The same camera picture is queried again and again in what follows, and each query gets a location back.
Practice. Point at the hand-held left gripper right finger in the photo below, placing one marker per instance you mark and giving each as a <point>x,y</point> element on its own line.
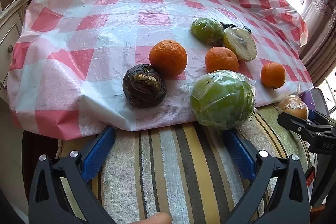
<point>240,153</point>

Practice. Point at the striped towel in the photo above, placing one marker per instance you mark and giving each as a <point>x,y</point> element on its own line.
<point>170,161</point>

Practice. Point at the person's left hand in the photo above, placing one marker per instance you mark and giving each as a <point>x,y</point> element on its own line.
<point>156,218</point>

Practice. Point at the round cabinet knob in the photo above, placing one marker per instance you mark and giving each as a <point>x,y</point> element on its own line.
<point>10,48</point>

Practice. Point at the medium orange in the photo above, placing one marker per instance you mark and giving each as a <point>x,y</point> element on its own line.
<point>221,60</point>

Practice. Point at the cream cabinet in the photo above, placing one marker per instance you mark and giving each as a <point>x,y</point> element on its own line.
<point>11,24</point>

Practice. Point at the large green apple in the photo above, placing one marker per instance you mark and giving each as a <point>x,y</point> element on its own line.
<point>220,100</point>

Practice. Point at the small wrapped green apple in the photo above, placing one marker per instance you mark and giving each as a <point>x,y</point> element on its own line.
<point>206,31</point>

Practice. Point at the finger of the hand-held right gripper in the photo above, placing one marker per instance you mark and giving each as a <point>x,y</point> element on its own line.
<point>296,124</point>
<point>324,117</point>

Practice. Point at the beige curtain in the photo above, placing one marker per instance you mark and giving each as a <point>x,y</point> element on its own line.
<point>319,45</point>

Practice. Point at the small orange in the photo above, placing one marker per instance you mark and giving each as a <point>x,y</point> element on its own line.
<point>273,75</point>

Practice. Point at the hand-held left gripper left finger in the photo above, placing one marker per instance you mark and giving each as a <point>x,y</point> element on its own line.
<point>98,150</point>

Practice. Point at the large orange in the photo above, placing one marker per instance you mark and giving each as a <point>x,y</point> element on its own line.
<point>168,57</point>

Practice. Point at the cut apple half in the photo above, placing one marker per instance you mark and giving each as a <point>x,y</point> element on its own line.
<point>240,44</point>

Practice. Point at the plastic-wrapped orange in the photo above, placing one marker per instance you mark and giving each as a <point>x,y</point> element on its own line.
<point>292,106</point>

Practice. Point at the white box with purple outside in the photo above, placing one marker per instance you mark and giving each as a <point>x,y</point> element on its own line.
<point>316,98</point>

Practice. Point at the red checkered plastic tablecloth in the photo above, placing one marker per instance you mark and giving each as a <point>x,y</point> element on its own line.
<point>105,16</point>

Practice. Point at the small black wrapped item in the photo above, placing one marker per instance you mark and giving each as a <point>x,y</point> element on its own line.
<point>227,25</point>

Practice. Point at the dark purple round fruit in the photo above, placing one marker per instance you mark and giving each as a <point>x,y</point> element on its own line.
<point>144,87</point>

